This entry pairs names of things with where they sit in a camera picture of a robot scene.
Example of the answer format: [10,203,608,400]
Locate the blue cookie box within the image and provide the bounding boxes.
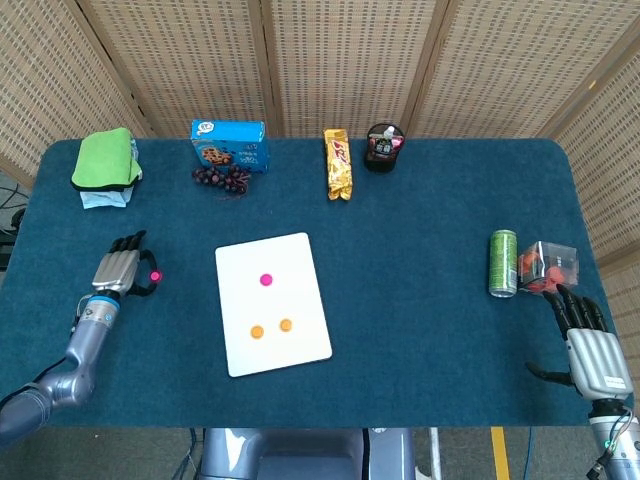
[190,118,271,176]

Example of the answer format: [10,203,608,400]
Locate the clear box with red items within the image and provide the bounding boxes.
[517,240,579,296]

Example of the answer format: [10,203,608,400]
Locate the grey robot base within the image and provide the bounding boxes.
[198,427,417,480]

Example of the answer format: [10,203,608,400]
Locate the woven bamboo folding screen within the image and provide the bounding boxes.
[0,0,640,386]

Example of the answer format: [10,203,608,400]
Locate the yellow snack bag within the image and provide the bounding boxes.
[322,127,355,202]

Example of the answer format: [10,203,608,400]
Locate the green folded cloth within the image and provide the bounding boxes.
[70,127,144,192]

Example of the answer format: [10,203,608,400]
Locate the dark purple grape bunch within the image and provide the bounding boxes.
[191,164,253,202]

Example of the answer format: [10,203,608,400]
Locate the black floor cables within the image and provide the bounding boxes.
[0,180,32,251]

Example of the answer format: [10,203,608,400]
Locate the white table leg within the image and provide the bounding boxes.
[428,427,444,480]

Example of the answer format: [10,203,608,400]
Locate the green drink can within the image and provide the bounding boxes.
[488,229,519,299]

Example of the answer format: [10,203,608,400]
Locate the dark blue table mat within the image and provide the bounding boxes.
[0,137,635,430]

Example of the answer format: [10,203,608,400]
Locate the black drink pouch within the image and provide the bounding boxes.
[363,122,406,174]

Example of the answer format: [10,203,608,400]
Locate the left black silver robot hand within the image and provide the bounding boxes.
[89,229,164,300]

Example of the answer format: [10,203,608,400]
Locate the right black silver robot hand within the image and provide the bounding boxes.
[524,283,634,401]

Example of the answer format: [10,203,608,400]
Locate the white magnetic board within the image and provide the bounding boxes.
[214,231,334,379]

